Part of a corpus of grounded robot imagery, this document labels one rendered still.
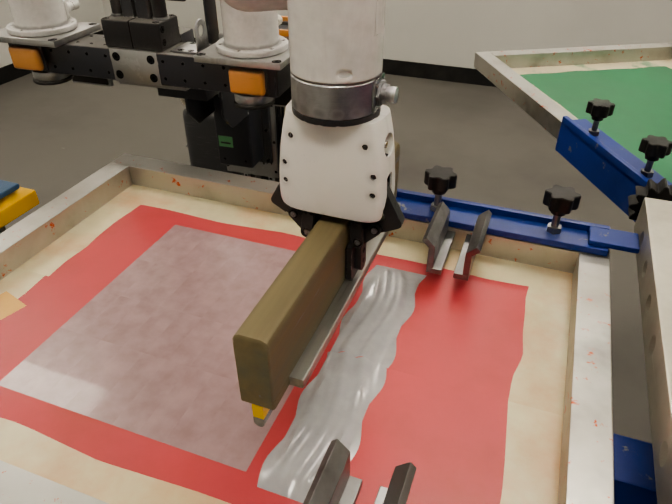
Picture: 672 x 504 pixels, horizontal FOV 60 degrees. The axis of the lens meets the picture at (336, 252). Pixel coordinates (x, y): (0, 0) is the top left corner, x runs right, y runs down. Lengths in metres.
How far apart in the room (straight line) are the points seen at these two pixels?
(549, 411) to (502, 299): 0.18
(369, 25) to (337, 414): 0.36
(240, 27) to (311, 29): 0.58
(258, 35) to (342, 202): 0.56
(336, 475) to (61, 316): 0.43
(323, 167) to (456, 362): 0.29
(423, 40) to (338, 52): 4.04
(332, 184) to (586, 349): 0.33
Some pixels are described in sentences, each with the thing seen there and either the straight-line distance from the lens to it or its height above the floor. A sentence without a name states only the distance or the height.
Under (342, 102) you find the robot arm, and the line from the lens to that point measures 0.46.
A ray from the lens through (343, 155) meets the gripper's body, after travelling 0.49.
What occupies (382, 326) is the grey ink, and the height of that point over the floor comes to 0.96.
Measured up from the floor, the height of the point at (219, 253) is 0.96.
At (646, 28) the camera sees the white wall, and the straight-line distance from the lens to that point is 4.37.
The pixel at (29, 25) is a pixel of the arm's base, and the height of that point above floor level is 1.15.
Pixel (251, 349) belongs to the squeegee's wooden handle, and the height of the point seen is 1.13.
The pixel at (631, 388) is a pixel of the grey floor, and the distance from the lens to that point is 2.13.
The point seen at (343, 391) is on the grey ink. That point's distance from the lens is 0.62.
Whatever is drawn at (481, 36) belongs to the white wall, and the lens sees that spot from 4.41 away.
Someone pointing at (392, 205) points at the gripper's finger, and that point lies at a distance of 0.52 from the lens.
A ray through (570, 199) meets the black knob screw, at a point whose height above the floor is 1.06.
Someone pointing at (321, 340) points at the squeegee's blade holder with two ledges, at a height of 1.07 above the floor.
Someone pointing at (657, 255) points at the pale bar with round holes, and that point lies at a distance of 0.76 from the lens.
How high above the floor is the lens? 1.43
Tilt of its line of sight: 35 degrees down
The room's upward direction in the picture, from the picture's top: straight up
